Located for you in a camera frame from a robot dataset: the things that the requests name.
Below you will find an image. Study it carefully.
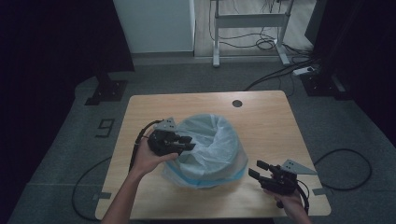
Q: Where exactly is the white blue-edged plastic bag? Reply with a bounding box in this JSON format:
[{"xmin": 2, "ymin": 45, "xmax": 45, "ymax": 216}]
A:
[{"xmin": 162, "ymin": 113, "xmax": 249, "ymax": 190}]

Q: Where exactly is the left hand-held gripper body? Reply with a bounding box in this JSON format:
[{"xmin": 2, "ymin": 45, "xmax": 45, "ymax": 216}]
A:
[{"xmin": 147, "ymin": 117, "xmax": 188, "ymax": 157}]

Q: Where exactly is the person's left hand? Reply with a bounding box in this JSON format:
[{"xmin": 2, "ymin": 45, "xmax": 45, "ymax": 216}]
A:
[{"xmin": 132, "ymin": 136, "xmax": 180, "ymax": 178}]

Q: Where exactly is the black looped cable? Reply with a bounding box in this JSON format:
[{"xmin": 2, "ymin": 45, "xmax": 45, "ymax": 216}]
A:
[{"xmin": 313, "ymin": 147, "xmax": 374, "ymax": 191}]

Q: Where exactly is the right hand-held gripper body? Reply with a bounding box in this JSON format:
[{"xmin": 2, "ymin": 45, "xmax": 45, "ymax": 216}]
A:
[{"xmin": 260, "ymin": 159, "xmax": 318, "ymax": 196}]

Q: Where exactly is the tangle of thin black cables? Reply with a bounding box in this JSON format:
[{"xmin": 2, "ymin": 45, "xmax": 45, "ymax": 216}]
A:
[{"xmin": 208, "ymin": 0, "xmax": 314, "ymax": 57}]

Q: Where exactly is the black stand base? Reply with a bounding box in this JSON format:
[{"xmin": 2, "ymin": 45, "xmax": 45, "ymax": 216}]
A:
[
  {"xmin": 300, "ymin": 71, "xmax": 354, "ymax": 101},
  {"xmin": 84, "ymin": 73, "xmax": 129, "ymax": 106}
]

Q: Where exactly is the thick black cable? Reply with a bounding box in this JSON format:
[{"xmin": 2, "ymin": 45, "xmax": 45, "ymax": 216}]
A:
[{"xmin": 243, "ymin": 59, "xmax": 316, "ymax": 91}]

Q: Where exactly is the dark curtain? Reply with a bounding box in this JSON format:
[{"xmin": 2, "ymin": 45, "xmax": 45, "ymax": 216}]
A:
[
  {"xmin": 0, "ymin": 0, "xmax": 135, "ymax": 104},
  {"xmin": 306, "ymin": 0, "xmax": 396, "ymax": 147}
]

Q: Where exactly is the thin black curved cable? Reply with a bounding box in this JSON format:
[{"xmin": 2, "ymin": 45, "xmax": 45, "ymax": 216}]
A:
[{"xmin": 71, "ymin": 156, "xmax": 112, "ymax": 222}]

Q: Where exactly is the right hand-held gripper cable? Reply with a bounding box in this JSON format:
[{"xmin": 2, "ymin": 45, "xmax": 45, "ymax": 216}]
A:
[{"xmin": 295, "ymin": 179, "xmax": 311, "ymax": 216}]

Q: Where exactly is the white cabinet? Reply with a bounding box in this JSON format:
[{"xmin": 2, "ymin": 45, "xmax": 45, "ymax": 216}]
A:
[{"xmin": 112, "ymin": 0, "xmax": 196, "ymax": 54}]

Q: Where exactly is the white power strip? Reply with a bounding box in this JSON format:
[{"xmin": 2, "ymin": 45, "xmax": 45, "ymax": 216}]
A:
[{"xmin": 292, "ymin": 65, "xmax": 316, "ymax": 77}]

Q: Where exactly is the left hand-held gripper cable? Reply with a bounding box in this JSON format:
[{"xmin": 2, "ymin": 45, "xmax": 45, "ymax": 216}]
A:
[{"xmin": 128, "ymin": 119, "xmax": 164, "ymax": 174}]

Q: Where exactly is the person's right hand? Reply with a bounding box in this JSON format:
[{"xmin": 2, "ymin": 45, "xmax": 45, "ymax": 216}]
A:
[{"xmin": 264, "ymin": 189, "xmax": 304, "ymax": 216}]

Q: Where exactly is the hand-held gripper cable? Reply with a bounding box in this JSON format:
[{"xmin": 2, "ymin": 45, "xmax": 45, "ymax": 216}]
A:
[
  {"xmin": 128, "ymin": 119, "xmax": 164, "ymax": 174},
  {"xmin": 295, "ymin": 179, "xmax": 311, "ymax": 216}
]

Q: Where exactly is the white metal desk frame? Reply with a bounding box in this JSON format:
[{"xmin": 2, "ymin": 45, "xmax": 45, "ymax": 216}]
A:
[{"xmin": 208, "ymin": 0, "xmax": 295, "ymax": 68}]

